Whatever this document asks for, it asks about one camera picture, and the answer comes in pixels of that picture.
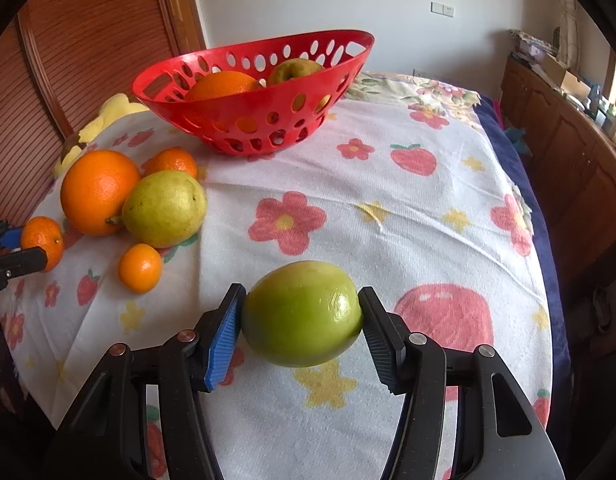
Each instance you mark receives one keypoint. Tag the large orange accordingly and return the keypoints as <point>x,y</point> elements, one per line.
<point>100,192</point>
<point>222,85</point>

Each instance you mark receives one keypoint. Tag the wooden sideboard cabinet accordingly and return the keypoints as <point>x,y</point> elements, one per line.
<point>563,135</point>

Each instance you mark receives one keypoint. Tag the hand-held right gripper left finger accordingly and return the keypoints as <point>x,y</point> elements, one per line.
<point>222,350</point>

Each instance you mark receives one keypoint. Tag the small tangerine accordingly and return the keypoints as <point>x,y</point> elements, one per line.
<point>172,162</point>
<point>45,240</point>

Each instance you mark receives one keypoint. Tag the green pear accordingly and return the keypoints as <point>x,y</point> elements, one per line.
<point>165,210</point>

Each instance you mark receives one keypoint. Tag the dark blue blanket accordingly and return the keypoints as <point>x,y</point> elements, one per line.
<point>508,170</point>

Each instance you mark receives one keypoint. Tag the cardboard box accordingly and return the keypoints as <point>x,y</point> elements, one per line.
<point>573,82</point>

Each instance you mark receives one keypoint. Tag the tiny kumquat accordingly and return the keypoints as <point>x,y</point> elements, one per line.
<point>140,268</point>

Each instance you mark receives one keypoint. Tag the white floral strawberry tablecloth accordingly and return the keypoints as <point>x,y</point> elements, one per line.
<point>388,260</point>

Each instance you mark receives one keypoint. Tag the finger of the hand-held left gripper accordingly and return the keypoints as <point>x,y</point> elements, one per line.
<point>10,237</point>
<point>22,260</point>

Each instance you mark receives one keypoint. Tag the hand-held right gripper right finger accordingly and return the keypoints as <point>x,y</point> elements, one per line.
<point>383,355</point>

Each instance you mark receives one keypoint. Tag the wooden slatted wardrobe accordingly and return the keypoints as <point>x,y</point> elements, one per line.
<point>87,35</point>

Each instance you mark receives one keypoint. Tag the floral quilt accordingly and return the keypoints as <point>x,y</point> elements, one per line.
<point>438,92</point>

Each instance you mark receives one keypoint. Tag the teal cloth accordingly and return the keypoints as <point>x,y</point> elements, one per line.
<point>517,140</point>

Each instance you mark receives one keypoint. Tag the white wall socket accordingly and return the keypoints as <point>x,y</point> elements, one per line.
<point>443,8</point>

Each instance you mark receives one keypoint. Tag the red perforated plastic basket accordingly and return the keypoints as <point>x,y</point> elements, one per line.
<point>222,105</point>

